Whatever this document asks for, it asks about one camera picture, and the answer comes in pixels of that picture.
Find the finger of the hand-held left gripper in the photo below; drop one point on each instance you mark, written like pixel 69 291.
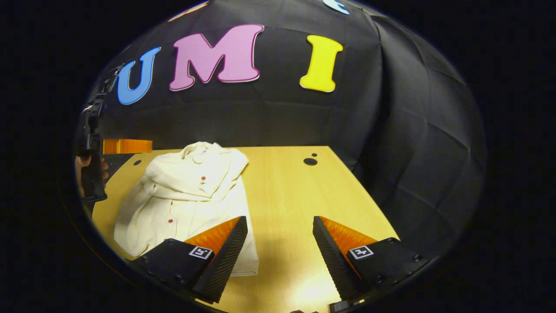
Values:
pixel 115 161

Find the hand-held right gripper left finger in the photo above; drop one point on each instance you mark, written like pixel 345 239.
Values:
pixel 223 261

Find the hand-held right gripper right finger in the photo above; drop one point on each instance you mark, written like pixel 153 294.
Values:
pixel 334 261

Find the cream button shirt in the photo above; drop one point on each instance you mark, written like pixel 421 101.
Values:
pixel 182 195

